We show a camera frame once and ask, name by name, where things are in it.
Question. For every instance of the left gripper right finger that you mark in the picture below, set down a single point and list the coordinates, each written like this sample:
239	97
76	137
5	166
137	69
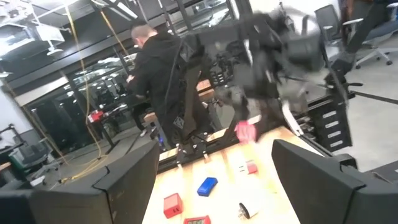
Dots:
326	199

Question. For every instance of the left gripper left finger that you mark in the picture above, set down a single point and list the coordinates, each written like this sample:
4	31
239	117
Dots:
93	205

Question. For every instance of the black metal table frame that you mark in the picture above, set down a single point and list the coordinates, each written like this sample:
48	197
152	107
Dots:
199	152

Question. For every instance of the white frame office chair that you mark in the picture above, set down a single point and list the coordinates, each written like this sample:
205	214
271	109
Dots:
382	34

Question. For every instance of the black drawer cabinet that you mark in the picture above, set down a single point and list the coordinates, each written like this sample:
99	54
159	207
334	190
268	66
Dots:
329	130

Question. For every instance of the black mesh office chair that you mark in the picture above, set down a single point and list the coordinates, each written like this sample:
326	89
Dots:
328	20

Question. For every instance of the blue rectangular box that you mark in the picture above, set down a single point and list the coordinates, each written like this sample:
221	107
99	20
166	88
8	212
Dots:
207	186

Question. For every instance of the red framed digital display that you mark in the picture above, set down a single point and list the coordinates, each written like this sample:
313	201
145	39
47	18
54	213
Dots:
196	221

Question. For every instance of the white black plug charger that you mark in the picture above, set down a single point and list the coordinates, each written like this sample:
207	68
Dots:
250	209

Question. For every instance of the red box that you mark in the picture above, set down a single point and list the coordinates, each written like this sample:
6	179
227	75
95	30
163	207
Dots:
95	116

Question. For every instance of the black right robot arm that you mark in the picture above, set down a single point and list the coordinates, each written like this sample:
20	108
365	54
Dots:
192	93

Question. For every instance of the person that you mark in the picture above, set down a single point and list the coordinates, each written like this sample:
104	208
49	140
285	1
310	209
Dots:
155	68

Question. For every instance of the red cube charger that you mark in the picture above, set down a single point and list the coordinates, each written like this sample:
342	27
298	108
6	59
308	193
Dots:
172	205

